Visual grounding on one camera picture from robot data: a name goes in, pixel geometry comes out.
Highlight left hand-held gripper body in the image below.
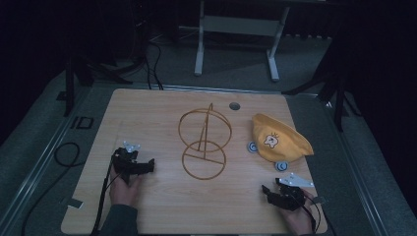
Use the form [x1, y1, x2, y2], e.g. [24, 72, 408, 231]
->
[111, 141, 149, 185]

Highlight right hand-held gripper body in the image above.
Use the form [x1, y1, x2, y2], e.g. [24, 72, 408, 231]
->
[274, 172, 315, 211]

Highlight person's left hand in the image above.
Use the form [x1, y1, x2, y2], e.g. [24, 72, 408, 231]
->
[109, 166, 144, 209]

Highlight yellow cap with cartoon print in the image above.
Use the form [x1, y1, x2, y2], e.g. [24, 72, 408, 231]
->
[251, 113, 315, 163]

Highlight black tripod stand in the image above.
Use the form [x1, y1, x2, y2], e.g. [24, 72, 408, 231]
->
[281, 42, 362, 133]
[56, 48, 134, 118]

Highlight right hand-held gripper cable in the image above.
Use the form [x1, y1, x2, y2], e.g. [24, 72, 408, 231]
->
[301, 193, 323, 234]

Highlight hand-held gripper cable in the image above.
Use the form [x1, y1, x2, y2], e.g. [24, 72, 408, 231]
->
[89, 156, 116, 236]
[301, 193, 323, 234]

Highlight left hand-held gripper cable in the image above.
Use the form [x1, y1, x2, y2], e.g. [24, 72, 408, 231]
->
[89, 156, 116, 236]

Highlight gold wire hat stand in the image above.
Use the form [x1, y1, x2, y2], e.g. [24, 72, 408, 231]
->
[177, 102, 233, 181]

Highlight black floor cable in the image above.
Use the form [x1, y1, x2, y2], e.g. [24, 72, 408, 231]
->
[21, 142, 82, 236]

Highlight black hanging cables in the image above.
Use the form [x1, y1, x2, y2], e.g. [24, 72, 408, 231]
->
[143, 38, 164, 91]

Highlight white desk frame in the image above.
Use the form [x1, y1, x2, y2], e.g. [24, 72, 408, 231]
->
[194, 0, 291, 83]

